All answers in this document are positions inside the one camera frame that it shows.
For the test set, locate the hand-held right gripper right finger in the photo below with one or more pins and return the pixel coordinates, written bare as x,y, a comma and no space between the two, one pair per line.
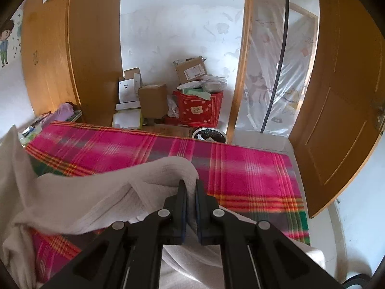
200,213

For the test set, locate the clear plastic sheet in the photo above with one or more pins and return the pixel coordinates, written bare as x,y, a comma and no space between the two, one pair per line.
297,81

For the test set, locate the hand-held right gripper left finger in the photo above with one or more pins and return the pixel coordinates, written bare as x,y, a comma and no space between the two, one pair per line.
181,210

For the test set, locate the labelled cardboard box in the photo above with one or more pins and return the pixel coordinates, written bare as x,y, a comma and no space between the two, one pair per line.
189,70

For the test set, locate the wooden wardrobe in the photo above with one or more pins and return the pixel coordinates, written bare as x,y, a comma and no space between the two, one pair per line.
90,51

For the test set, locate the red fabric bag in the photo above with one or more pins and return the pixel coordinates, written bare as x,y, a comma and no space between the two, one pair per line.
198,110

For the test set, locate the flat white box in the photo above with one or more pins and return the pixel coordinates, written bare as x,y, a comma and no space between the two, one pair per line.
126,119

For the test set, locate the wooden door frame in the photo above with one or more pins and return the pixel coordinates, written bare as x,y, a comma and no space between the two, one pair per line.
243,51

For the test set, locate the plain cardboard box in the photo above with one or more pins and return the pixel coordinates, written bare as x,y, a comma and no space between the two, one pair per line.
152,101

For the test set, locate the black round bin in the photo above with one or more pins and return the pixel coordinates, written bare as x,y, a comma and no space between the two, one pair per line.
210,134

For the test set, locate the beige sweatpants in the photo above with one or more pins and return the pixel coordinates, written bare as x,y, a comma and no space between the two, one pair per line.
90,192

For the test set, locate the small open cardboard box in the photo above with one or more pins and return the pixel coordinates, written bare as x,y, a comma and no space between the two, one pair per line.
130,73

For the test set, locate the wooden door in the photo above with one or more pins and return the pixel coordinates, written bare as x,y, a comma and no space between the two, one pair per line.
340,96

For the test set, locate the pink plaid blanket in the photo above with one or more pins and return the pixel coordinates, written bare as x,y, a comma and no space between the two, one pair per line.
240,168

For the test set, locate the cartoon child wall sticker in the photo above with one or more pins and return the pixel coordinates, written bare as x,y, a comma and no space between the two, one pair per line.
4,48

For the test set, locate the white plastic bag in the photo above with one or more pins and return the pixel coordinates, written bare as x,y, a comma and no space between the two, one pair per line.
210,81

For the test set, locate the white printed box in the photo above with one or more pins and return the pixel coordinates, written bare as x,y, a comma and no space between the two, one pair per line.
127,91

